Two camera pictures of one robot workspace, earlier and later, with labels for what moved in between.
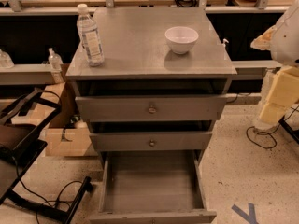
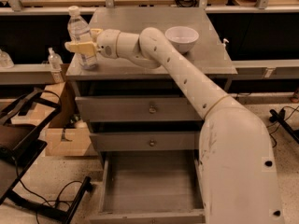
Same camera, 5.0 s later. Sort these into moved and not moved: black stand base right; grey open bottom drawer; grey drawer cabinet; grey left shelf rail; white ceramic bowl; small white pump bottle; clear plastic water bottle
Moved: clear plastic water bottle
Not moved: grey left shelf rail; grey open bottom drawer; grey drawer cabinet; black stand base right; small white pump bottle; white ceramic bowl
